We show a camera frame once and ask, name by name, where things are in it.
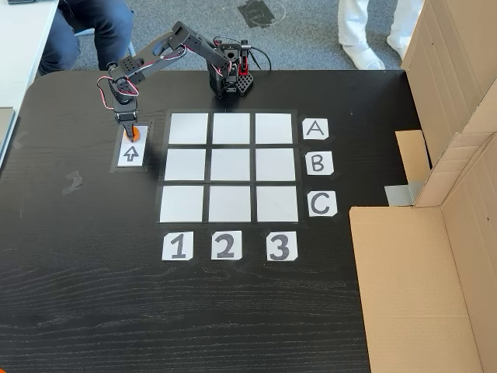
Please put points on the round orange token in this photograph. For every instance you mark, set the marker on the round orange token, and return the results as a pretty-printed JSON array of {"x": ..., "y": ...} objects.
[{"x": 137, "y": 135}]

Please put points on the white nine-square grid sheet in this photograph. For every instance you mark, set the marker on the white nine-square grid sheet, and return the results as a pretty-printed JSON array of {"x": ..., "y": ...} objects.
[{"x": 229, "y": 167}]

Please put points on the white arrow paper sheet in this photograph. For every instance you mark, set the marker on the white arrow paper sheet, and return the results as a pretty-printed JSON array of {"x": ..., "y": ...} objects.
[{"x": 132, "y": 154}]

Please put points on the clear tape scraps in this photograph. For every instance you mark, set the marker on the clear tape scraps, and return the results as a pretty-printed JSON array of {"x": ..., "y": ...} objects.
[{"x": 74, "y": 182}]

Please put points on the person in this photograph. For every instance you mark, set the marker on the person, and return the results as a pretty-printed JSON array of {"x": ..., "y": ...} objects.
[
  {"x": 97, "y": 27},
  {"x": 361, "y": 35}
]

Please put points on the white side table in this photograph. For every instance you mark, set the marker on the white side table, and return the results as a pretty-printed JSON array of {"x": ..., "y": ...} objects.
[{"x": 23, "y": 58}]

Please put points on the paper label number 1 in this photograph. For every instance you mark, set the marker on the paper label number 1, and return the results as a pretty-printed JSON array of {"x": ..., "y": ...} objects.
[{"x": 177, "y": 246}]

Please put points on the black and red table clamp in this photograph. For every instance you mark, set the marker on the black and red table clamp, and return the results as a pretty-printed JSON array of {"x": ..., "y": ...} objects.
[{"x": 244, "y": 58}]

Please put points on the paper label number 2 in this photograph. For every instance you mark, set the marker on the paper label number 2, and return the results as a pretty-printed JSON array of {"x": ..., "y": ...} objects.
[{"x": 226, "y": 245}]

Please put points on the dark floor tape patch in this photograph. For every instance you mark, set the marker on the dark floor tape patch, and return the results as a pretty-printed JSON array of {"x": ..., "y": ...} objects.
[{"x": 262, "y": 13}]

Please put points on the paper label letter A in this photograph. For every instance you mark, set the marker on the paper label letter A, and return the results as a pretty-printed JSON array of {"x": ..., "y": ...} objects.
[{"x": 315, "y": 129}]

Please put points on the paper label number 3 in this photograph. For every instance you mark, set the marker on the paper label number 3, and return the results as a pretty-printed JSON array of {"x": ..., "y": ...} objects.
[{"x": 282, "y": 246}]

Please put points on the paper label letter B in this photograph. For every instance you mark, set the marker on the paper label letter B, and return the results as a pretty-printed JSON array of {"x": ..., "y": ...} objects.
[{"x": 319, "y": 163}]

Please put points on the paper label letter C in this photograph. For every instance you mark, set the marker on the paper label letter C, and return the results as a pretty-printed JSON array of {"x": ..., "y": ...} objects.
[{"x": 322, "y": 204}]

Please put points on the large brown cardboard panel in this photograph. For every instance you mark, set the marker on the large brown cardboard panel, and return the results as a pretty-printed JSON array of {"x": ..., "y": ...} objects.
[
  {"x": 419, "y": 291},
  {"x": 454, "y": 58}
]

